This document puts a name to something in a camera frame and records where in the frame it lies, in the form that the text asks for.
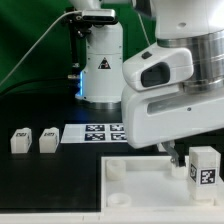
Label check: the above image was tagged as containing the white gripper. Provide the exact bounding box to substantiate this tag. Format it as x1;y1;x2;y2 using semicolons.
121;46;224;167

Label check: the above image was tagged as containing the white square table top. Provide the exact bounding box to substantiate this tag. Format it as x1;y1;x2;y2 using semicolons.
101;156;224;213

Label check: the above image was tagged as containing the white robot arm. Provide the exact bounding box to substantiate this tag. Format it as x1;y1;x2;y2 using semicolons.
70;0;224;149

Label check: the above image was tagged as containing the white sheet with tags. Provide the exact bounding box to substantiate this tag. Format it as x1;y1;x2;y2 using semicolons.
61;123;126;144

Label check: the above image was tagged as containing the black camera on stand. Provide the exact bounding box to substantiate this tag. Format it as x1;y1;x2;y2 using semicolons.
75;9;117;25

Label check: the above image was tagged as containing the black camera stand pole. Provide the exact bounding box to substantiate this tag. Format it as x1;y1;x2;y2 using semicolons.
68;16;80;79

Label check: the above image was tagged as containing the black cable on table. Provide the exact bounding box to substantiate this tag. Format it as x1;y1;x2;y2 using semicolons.
0;77;79;98

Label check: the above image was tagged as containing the grey camera cable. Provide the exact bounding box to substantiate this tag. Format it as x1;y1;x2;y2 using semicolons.
0;9;83;88

